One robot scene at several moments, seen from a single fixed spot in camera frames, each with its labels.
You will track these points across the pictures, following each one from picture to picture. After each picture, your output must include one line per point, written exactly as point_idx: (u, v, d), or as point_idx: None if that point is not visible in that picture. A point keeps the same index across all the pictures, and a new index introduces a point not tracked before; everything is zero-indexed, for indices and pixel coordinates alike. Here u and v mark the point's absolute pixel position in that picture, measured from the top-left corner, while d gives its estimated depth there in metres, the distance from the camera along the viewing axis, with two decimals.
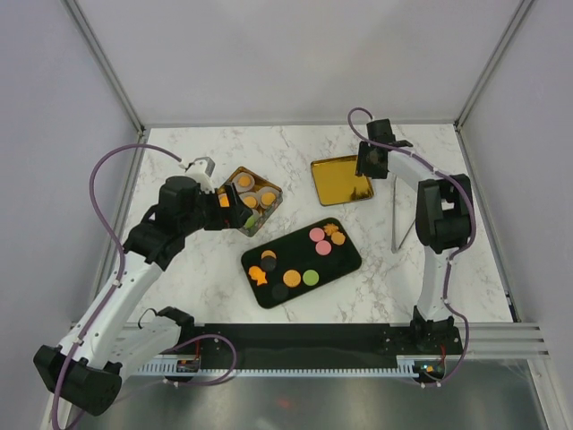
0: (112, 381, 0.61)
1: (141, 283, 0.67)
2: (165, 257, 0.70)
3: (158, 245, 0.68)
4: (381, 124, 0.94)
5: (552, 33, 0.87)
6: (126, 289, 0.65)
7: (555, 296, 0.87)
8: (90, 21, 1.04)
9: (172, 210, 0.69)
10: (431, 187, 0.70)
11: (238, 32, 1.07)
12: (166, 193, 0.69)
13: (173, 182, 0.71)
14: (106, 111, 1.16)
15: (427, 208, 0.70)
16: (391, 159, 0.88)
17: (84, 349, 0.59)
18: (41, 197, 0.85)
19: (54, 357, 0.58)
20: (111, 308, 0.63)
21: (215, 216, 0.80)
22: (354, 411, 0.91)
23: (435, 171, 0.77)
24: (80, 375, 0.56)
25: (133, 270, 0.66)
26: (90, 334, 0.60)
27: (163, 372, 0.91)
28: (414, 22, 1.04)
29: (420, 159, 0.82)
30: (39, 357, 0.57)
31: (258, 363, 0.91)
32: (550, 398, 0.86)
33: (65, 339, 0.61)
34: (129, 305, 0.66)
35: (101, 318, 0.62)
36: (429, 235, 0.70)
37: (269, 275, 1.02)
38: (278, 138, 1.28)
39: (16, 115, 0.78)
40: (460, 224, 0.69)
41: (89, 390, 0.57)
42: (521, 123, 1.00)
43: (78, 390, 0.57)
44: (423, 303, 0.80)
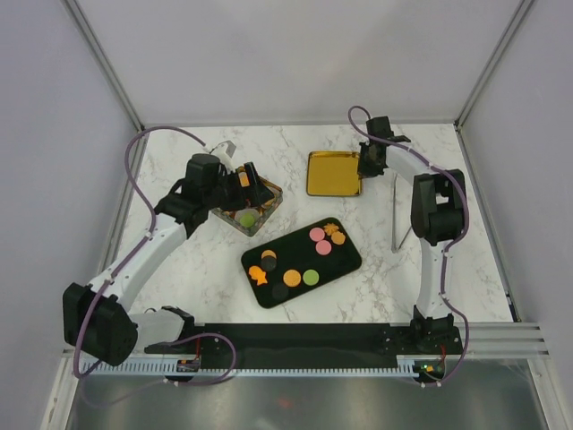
0: (130, 333, 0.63)
1: (168, 242, 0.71)
2: (190, 225, 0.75)
3: (185, 212, 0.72)
4: (379, 122, 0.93)
5: (552, 32, 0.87)
6: (157, 244, 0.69)
7: (555, 296, 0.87)
8: (90, 21, 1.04)
9: (198, 184, 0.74)
10: (426, 182, 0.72)
11: (237, 32, 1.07)
12: (192, 167, 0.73)
13: (199, 158, 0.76)
14: (106, 111, 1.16)
15: (423, 203, 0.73)
16: (389, 154, 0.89)
17: (115, 288, 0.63)
18: (40, 198, 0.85)
19: (84, 291, 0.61)
20: (143, 256, 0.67)
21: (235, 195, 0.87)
22: (354, 411, 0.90)
23: (431, 167, 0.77)
24: (106, 313, 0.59)
25: (164, 227, 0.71)
26: (122, 275, 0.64)
27: (163, 372, 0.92)
28: (414, 21, 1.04)
29: (416, 154, 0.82)
30: (72, 291, 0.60)
31: (258, 363, 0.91)
32: (550, 398, 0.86)
33: (97, 278, 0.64)
34: (157, 258, 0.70)
35: (132, 263, 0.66)
36: (423, 227, 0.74)
37: (269, 275, 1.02)
38: (278, 137, 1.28)
39: (16, 116, 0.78)
40: (452, 217, 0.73)
41: (113, 329, 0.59)
42: (521, 123, 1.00)
43: (103, 327, 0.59)
44: (423, 302, 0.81)
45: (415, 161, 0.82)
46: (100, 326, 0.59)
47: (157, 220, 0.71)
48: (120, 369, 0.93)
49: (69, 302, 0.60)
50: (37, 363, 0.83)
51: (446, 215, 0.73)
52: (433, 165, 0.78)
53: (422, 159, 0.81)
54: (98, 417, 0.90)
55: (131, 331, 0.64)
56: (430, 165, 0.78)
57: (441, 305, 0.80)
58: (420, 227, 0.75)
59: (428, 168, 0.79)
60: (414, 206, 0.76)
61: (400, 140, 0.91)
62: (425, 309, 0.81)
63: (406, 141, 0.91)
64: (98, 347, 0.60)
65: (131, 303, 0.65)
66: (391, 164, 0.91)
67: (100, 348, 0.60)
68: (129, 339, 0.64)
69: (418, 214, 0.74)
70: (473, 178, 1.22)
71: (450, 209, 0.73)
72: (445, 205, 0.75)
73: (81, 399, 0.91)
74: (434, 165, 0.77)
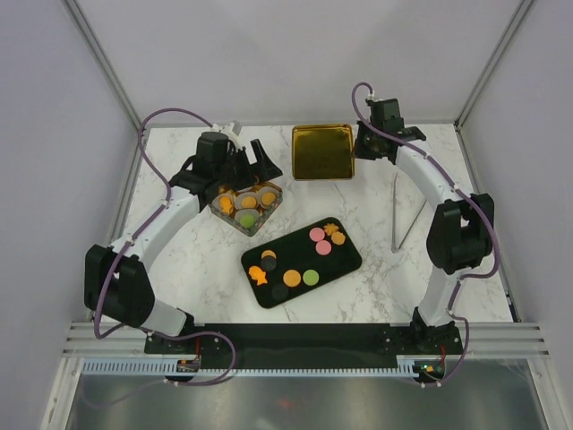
0: (148, 296, 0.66)
1: (184, 210, 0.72)
2: (203, 201, 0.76)
3: (199, 187, 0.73)
4: (389, 106, 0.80)
5: (551, 32, 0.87)
6: (174, 211, 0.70)
7: (555, 296, 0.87)
8: (90, 21, 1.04)
9: (209, 159, 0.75)
10: (452, 211, 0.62)
11: (237, 31, 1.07)
12: (202, 143, 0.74)
13: (209, 134, 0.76)
14: (107, 111, 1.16)
15: (446, 236, 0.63)
16: (402, 155, 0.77)
17: (135, 249, 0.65)
18: (39, 198, 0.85)
19: (106, 252, 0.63)
20: (160, 222, 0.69)
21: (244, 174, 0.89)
22: (354, 411, 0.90)
23: (457, 190, 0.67)
24: (128, 270, 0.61)
25: (180, 198, 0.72)
26: (141, 238, 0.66)
27: (163, 372, 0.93)
28: (414, 22, 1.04)
29: (437, 167, 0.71)
30: (93, 252, 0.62)
31: (258, 363, 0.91)
32: (550, 398, 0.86)
33: (117, 241, 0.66)
34: (174, 223, 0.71)
35: (152, 227, 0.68)
36: (442, 256, 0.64)
37: (269, 275, 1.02)
38: (278, 138, 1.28)
39: (16, 116, 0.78)
40: (477, 249, 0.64)
41: (134, 285, 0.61)
42: (521, 122, 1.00)
43: (125, 284, 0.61)
44: (427, 313, 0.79)
45: (435, 176, 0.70)
46: (121, 290, 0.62)
47: (171, 193, 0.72)
48: (121, 369, 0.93)
49: (90, 262, 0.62)
50: (37, 362, 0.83)
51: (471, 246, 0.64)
52: (458, 187, 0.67)
53: (447, 177, 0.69)
54: (98, 417, 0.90)
55: (148, 292, 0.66)
56: (453, 188, 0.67)
57: (447, 316, 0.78)
58: (440, 257, 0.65)
59: (452, 191, 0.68)
60: (434, 233, 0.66)
61: (414, 137, 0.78)
62: (431, 319, 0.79)
63: (422, 138, 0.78)
64: (119, 309, 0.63)
65: (149, 265, 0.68)
66: (399, 163, 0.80)
67: (122, 310, 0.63)
68: (147, 299, 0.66)
69: (440, 245, 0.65)
70: (473, 177, 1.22)
71: (475, 238, 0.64)
72: (467, 232, 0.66)
73: (81, 399, 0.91)
74: (460, 188, 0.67)
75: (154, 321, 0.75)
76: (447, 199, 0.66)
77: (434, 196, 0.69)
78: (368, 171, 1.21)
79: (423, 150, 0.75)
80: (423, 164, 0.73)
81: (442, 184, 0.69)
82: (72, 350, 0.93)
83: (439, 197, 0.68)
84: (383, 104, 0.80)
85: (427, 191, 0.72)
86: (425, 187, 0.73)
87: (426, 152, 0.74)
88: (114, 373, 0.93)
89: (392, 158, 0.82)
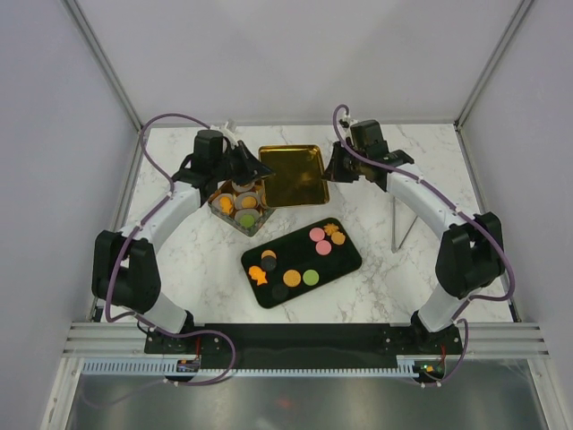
0: (156, 281, 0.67)
1: (186, 203, 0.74)
2: (203, 194, 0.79)
3: (200, 182, 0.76)
4: (371, 129, 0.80)
5: (552, 33, 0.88)
6: (177, 202, 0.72)
7: (555, 296, 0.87)
8: (90, 21, 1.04)
9: (207, 157, 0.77)
10: (459, 236, 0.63)
11: (238, 32, 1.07)
12: (200, 141, 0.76)
13: (204, 132, 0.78)
14: (107, 111, 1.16)
15: (457, 262, 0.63)
16: (391, 181, 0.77)
17: (143, 233, 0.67)
18: (39, 198, 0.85)
19: (115, 236, 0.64)
20: (166, 212, 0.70)
21: (242, 170, 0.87)
22: (354, 411, 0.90)
23: (457, 212, 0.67)
24: (140, 253, 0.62)
25: (183, 190, 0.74)
26: (149, 225, 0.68)
27: (163, 372, 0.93)
28: (415, 22, 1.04)
29: (430, 188, 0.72)
30: (103, 236, 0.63)
31: (258, 364, 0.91)
32: (550, 398, 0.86)
33: (125, 227, 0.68)
34: (178, 215, 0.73)
35: (158, 215, 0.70)
36: (457, 282, 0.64)
37: (269, 275, 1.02)
38: (278, 137, 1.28)
39: (16, 116, 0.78)
40: (489, 270, 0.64)
41: (144, 268, 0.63)
42: (521, 123, 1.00)
43: (135, 267, 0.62)
44: (430, 319, 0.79)
45: (433, 199, 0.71)
46: (131, 273, 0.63)
47: (175, 185, 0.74)
48: (122, 369, 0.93)
49: (101, 245, 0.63)
50: (37, 362, 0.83)
51: (482, 268, 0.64)
52: (460, 210, 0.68)
53: (445, 201, 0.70)
54: (98, 417, 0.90)
55: (155, 279, 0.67)
56: (455, 210, 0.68)
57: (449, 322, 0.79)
58: (453, 284, 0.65)
59: (454, 213, 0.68)
60: (442, 261, 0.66)
61: (403, 161, 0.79)
62: (436, 325, 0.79)
63: (410, 161, 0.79)
64: (129, 294, 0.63)
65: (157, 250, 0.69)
66: (388, 189, 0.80)
67: (131, 295, 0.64)
68: (154, 287, 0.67)
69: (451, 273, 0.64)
70: (473, 177, 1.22)
71: (486, 259, 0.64)
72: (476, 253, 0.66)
73: (81, 399, 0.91)
74: (461, 210, 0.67)
75: (153, 317, 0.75)
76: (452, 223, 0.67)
77: (436, 220, 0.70)
78: None
79: (413, 173, 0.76)
80: (417, 187, 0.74)
81: (442, 207, 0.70)
82: (72, 350, 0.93)
83: (442, 222, 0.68)
84: (368, 127, 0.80)
85: (425, 215, 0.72)
86: (423, 212, 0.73)
87: (417, 176, 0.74)
88: (114, 373, 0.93)
89: (384, 186, 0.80)
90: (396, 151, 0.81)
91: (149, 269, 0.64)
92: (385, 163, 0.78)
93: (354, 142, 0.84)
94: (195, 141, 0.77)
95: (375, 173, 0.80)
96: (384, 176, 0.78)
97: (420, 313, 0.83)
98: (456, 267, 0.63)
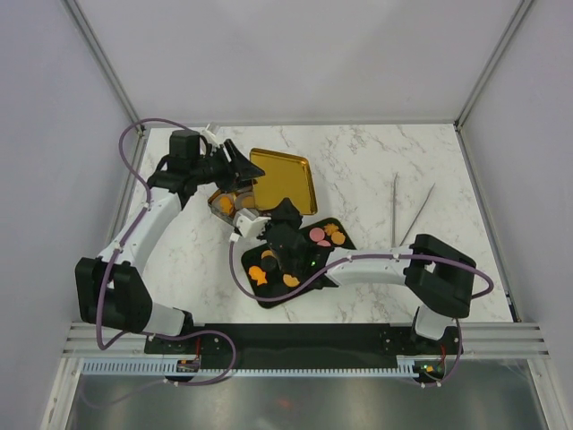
0: (145, 300, 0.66)
1: (166, 210, 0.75)
2: (183, 197, 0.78)
3: (176, 183, 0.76)
4: (296, 246, 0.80)
5: (552, 33, 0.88)
6: (155, 213, 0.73)
7: (555, 296, 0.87)
8: (91, 22, 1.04)
9: (183, 156, 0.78)
10: (421, 276, 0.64)
11: (238, 31, 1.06)
12: (176, 141, 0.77)
13: (181, 132, 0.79)
14: (106, 111, 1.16)
15: (448, 296, 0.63)
16: (337, 277, 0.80)
17: (124, 254, 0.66)
18: (38, 199, 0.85)
19: (95, 262, 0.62)
20: (144, 227, 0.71)
21: (224, 172, 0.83)
22: (354, 411, 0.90)
23: (397, 258, 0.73)
24: (124, 278, 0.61)
25: (161, 198, 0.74)
26: (129, 245, 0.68)
27: (162, 372, 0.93)
28: (414, 22, 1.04)
29: (366, 254, 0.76)
30: (81, 264, 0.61)
31: (258, 363, 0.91)
32: (551, 398, 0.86)
33: (105, 249, 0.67)
34: (162, 221, 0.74)
35: (137, 232, 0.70)
36: (457, 310, 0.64)
37: (269, 275, 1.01)
38: (278, 138, 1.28)
39: (16, 116, 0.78)
40: (468, 277, 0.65)
41: (131, 291, 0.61)
42: (521, 123, 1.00)
43: (123, 291, 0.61)
44: (432, 331, 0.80)
45: (374, 262, 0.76)
46: (117, 297, 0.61)
47: (151, 193, 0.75)
48: (121, 369, 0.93)
49: (81, 274, 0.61)
50: (37, 361, 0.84)
51: (464, 281, 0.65)
52: (395, 253, 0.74)
53: (380, 254, 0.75)
54: (98, 417, 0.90)
55: (145, 297, 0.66)
56: (395, 258, 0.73)
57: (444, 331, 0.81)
58: (455, 311, 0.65)
59: (396, 259, 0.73)
60: (430, 302, 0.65)
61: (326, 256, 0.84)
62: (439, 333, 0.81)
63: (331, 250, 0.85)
64: (120, 318, 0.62)
65: (142, 268, 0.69)
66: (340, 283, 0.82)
67: (122, 319, 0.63)
68: (144, 305, 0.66)
69: (449, 307, 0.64)
70: (473, 177, 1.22)
71: (455, 273, 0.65)
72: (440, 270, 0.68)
73: (81, 399, 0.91)
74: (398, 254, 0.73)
75: (152, 325, 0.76)
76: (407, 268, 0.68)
77: (391, 276, 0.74)
78: (368, 172, 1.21)
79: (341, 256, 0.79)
80: (355, 265, 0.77)
81: (384, 262, 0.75)
82: (72, 350, 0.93)
83: (396, 274, 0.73)
84: (294, 245, 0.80)
85: (378, 279, 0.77)
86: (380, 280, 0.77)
87: (346, 257, 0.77)
88: (114, 373, 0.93)
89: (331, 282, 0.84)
90: (322, 251, 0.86)
91: (134, 290, 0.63)
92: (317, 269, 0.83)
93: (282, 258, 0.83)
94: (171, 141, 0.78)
95: (320, 279, 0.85)
96: (328, 278, 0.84)
97: (418, 331, 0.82)
98: (444, 299, 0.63)
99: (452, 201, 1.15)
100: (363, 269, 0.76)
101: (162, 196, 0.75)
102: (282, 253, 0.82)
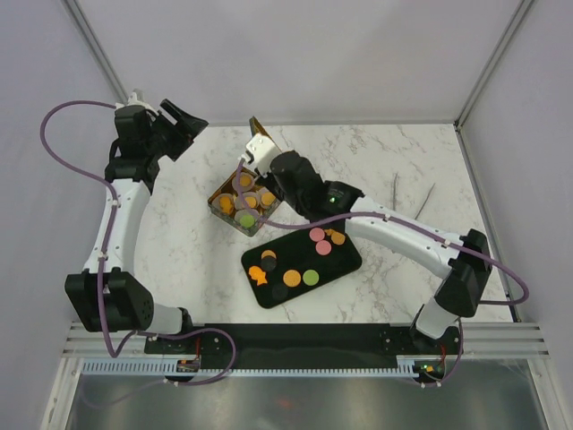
0: (146, 297, 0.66)
1: (137, 202, 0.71)
2: (149, 180, 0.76)
3: (141, 168, 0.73)
4: (303, 176, 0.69)
5: (552, 33, 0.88)
6: (127, 208, 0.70)
7: (555, 296, 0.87)
8: (90, 22, 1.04)
9: (134, 136, 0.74)
10: (466, 273, 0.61)
11: (237, 32, 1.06)
12: (123, 123, 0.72)
13: (123, 110, 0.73)
14: (106, 111, 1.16)
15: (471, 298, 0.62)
16: (354, 226, 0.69)
17: (112, 261, 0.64)
18: (38, 200, 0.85)
19: (85, 275, 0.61)
20: (121, 225, 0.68)
21: (175, 138, 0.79)
22: (354, 411, 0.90)
23: (446, 245, 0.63)
24: (118, 283, 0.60)
25: (126, 192, 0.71)
26: (112, 249, 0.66)
27: (163, 372, 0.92)
28: (414, 23, 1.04)
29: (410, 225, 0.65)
30: (70, 281, 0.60)
31: (257, 363, 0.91)
32: (550, 398, 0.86)
33: (89, 261, 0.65)
34: (136, 216, 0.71)
35: (116, 233, 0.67)
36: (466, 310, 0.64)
37: (269, 275, 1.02)
38: (278, 138, 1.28)
39: (16, 115, 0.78)
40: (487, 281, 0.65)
41: (130, 293, 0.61)
42: (521, 122, 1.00)
43: (120, 296, 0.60)
44: (431, 328, 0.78)
45: (415, 236, 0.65)
46: (118, 302, 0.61)
47: (115, 189, 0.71)
48: (121, 369, 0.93)
49: (73, 290, 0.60)
50: (37, 361, 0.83)
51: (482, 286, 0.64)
52: (448, 240, 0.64)
53: (429, 233, 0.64)
54: (98, 417, 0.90)
55: (144, 295, 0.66)
56: (444, 244, 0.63)
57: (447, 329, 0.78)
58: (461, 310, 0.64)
59: (443, 245, 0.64)
60: (444, 293, 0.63)
61: (349, 198, 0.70)
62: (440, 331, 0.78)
63: (360, 195, 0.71)
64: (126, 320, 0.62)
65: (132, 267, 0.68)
66: (353, 233, 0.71)
67: (128, 321, 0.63)
68: (145, 302, 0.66)
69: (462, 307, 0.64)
70: (473, 177, 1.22)
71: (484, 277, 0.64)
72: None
73: (81, 399, 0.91)
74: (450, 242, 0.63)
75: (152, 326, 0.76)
76: (450, 259, 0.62)
77: (429, 259, 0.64)
78: (368, 171, 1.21)
79: (376, 211, 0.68)
80: (389, 226, 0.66)
81: (428, 241, 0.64)
82: (72, 350, 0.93)
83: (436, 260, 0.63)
84: (297, 173, 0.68)
85: (411, 253, 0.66)
86: (406, 249, 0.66)
87: (382, 215, 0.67)
88: (113, 373, 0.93)
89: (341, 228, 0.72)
90: (335, 184, 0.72)
91: (133, 291, 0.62)
92: (335, 210, 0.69)
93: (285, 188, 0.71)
94: (116, 124, 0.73)
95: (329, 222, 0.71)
96: (343, 224, 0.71)
97: (418, 326, 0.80)
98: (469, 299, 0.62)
99: (452, 201, 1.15)
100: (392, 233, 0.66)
101: (126, 187, 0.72)
102: (282, 181, 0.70)
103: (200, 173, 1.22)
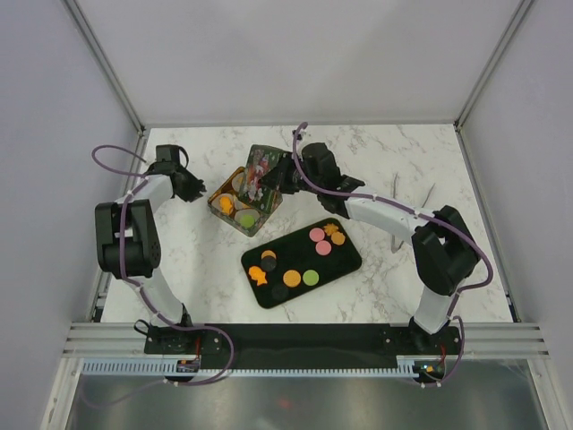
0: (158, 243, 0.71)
1: (164, 184, 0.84)
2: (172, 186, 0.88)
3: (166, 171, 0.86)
4: (324, 163, 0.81)
5: (551, 33, 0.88)
6: (157, 182, 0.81)
7: (555, 296, 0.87)
8: (90, 22, 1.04)
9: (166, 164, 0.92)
10: (429, 237, 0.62)
11: (238, 32, 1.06)
12: (161, 150, 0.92)
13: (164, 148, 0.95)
14: (106, 111, 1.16)
15: (444, 269, 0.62)
16: (352, 208, 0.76)
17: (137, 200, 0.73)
18: (38, 201, 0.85)
19: (113, 204, 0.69)
20: (150, 188, 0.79)
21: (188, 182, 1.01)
22: (354, 411, 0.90)
23: (418, 216, 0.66)
24: (141, 207, 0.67)
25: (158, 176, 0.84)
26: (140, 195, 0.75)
27: (162, 372, 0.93)
28: (414, 22, 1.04)
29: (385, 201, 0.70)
30: (101, 206, 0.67)
31: (257, 363, 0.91)
32: (550, 398, 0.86)
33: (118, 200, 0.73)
34: (157, 194, 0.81)
35: (145, 190, 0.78)
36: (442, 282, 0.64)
37: (269, 275, 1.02)
38: (278, 137, 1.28)
39: (16, 116, 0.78)
40: (466, 259, 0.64)
41: (149, 219, 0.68)
42: (521, 122, 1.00)
43: (141, 219, 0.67)
44: (426, 322, 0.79)
45: (392, 210, 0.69)
46: (137, 227, 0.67)
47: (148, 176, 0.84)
48: (121, 370, 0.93)
49: (101, 214, 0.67)
50: (37, 361, 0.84)
51: (459, 262, 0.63)
52: (420, 211, 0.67)
53: (403, 206, 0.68)
54: (98, 417, 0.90)
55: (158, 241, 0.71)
56: (415, 213, 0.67)
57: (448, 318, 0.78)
58: (440, 284, 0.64)
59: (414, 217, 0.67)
60: (422, 267, 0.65)
61: (354, 186, 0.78)
62: (435, 325, 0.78)
63: (361, 184, 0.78)
64: (139, 251, 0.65)
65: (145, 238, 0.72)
66: (353, 216, 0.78)
67: (141, 252, 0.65)
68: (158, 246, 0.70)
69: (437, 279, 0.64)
70: (473, 177, 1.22)
71: (461, 252, 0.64)
72: (449, 246, 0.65)
73: (81, 399, 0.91)
74: (421, 213, 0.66)
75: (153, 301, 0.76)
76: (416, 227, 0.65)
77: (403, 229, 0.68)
78: (368, 171, 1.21)
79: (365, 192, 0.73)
80: (375, 204, 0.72)
81: (402, 213, 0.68)
82: (72, 350, 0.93)
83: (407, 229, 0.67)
84: (321, 160, 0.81)
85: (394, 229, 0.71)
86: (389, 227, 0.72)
87: (371, 194, 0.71)
88: (113, 373, 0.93)
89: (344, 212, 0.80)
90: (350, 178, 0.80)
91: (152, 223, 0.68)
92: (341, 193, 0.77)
93: (309, 170, 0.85)
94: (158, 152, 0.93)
95: (335, 204, 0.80)
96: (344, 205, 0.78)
97: (416, 318, 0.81)
98: (439, 268, 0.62)
99: (452, 202, 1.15)
100: (378, 210, 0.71)
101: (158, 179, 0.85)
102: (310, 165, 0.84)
103: (200, 174, 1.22)
